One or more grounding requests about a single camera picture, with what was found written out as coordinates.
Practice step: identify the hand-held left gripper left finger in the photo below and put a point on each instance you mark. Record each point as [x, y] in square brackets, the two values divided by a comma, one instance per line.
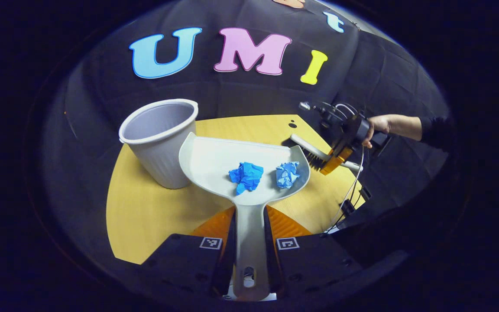
[228, 255]

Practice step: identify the small white broom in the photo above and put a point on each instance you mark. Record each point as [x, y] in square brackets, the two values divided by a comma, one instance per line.
[303, 145]

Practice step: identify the white plastic dustpan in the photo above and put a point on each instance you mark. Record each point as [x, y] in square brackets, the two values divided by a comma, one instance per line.
[215, 160]

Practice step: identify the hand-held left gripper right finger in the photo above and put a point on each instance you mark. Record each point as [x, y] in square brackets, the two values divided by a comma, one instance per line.
[273, 255]

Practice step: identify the dark blue paper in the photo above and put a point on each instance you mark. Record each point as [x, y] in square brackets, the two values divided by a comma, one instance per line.
[246, 175]

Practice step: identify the wooden desktop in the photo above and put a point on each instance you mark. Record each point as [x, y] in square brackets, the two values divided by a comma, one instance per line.
[145, 212]

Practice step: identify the light blue paper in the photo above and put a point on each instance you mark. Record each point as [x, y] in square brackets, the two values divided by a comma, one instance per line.
[287, 174]

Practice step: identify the grey plastic garbage bin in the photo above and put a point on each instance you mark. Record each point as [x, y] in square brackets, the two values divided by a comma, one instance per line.
[158, 147]

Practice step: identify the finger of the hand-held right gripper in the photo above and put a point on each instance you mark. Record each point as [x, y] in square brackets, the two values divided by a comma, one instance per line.
[336, 162]

